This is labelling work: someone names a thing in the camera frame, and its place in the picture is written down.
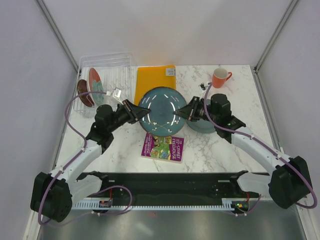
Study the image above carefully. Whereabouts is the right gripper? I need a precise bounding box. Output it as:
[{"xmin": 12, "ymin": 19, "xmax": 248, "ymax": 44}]
[{"xmin": 175, "ymin": 95, "xmax": 220, "ymax": 124}]

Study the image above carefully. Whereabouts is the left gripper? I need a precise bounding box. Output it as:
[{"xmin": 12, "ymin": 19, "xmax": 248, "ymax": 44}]
[{"xmin": 107, "ymin": 99, "xmax": 151, "ymax": 133}]

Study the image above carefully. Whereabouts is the grey-green plate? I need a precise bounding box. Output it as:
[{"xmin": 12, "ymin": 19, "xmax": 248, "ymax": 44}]
[{"xmin": 186, "ymin": 119, "xmax": 216, "ymax": 134}]

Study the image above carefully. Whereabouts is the dark blue floral plate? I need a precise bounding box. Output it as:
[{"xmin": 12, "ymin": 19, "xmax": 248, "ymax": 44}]
[{"xmin": 138, "ymin": 87, "xmax": 187, "ymax": 137}]

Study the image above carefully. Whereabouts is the red plate with blue flower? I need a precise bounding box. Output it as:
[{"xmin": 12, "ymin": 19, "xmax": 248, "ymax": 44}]
[{"xmin": 87, "ymin": 67, "xmax": 105, "ymax": 107}]

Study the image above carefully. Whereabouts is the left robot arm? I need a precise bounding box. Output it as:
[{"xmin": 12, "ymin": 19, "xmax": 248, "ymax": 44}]
[{"xmin": 30, "ymin": 99, "xmax": 151, "ymax": 225}]

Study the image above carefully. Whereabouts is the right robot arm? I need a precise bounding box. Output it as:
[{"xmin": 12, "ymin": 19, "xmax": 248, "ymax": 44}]
[{"xmin": 174, "ymin": 93, "xmax": 318, "ymax": 209}]

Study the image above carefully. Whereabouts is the orange folder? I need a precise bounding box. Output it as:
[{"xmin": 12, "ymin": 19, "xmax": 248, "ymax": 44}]
[{"xmin": 134, "ymin": 65, "xmax": 176, "ymax": 105}]

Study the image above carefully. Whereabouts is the purple Treehouse book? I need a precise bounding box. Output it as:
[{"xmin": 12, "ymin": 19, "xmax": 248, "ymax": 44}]
[{"xmin": 141, "ymin": 133, "xmax": 185, "ymax": 163}]

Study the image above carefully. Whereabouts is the orange mug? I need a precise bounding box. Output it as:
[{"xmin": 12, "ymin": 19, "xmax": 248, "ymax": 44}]
[{"xmin": 212, "ymin": 68, "xmax": 233, "ymax": 89}]

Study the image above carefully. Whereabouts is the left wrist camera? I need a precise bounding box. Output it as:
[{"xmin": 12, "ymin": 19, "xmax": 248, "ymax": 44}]
[{"xmin": 112, "ymin": 87, "xmax": 122, "ymax": 99}]

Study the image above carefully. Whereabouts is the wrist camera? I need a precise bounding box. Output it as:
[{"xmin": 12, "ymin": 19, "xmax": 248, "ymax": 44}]
[
  {"xmin": 112, "ymin": 87, "xmax": 122, "ymax": 99},
  {"xmin": 199, "ymin": 83, "xmax": 206, "ymax": 90}
]

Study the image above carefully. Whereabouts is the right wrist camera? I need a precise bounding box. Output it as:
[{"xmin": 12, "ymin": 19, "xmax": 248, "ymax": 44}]
[{"xmin": 199, "ymin": 83, "xmax": 206, "ymax": 90}]

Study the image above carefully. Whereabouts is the white wire dish rack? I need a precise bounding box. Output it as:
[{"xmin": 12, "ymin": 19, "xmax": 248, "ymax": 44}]
[{"xmin": 73, "ymin": 52, "xmax": 137, "ymax": 117}]

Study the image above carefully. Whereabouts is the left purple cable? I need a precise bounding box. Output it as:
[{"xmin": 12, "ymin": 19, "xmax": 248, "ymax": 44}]
[{"xmin": 37, "ymin": 91, "xmax": 113, "ymax": 226}]

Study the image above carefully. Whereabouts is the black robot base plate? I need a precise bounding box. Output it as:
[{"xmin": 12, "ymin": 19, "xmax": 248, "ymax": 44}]
[{"xmin": 78, "ymin": 171, "xmax": 259, "ymax": 206}]

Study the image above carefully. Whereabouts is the white cable duct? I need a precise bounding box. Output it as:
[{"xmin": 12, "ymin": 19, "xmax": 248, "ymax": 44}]
[{"xmin": 71, "ymin": 198, "xmax": 249, "ymax": 211}]

